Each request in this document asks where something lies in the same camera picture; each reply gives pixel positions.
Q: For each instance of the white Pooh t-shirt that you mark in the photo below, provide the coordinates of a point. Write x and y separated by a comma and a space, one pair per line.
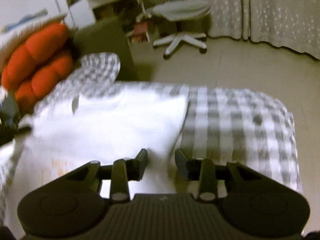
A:
69, 134

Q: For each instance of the grey checkered bed quilt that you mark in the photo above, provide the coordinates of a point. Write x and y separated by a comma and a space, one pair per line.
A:
220, 124

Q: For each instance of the white desk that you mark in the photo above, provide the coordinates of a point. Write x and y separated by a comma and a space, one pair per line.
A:
85, 13

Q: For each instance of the red knitted cushion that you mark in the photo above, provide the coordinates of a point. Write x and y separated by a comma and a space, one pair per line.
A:
37, 65

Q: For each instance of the grey office chair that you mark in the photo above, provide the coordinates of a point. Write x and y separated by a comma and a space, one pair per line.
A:
197, 40

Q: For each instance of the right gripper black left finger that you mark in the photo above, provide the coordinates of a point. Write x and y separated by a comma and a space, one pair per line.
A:
125, 170

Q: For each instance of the grey garment on chair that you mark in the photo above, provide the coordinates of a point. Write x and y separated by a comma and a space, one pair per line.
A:
182, 10

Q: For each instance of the beige pillow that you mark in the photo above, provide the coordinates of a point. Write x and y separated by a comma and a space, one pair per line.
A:
13, 38

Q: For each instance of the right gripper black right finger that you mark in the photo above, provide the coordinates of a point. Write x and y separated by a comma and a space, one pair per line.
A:
198, 169

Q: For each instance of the grey star curtain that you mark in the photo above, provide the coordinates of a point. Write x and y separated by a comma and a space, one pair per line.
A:
293, 24

